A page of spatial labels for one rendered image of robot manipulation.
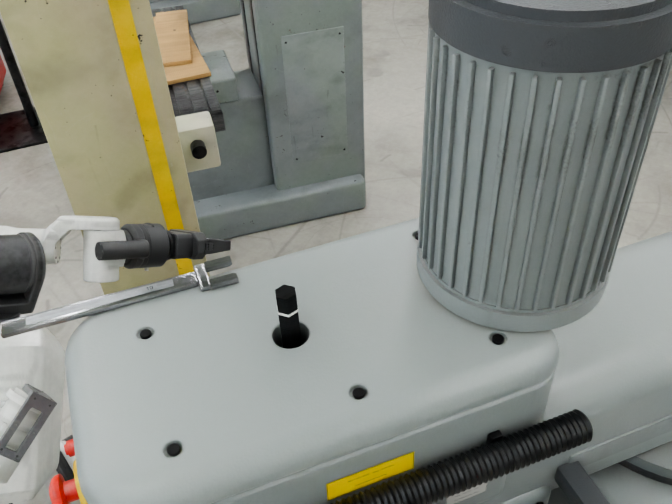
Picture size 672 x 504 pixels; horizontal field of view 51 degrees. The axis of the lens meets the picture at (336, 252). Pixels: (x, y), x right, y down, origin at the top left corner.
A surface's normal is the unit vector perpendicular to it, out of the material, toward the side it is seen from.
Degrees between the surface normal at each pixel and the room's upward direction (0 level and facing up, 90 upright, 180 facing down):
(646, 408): 90
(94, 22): 90
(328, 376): 0
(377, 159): 0
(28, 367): 57
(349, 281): 0
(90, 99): 90
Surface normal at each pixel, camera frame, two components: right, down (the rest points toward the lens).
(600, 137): 0.32, 0.62
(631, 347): -0.01, -0.70
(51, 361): 0.97, 0.04
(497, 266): -0.36, 0.63
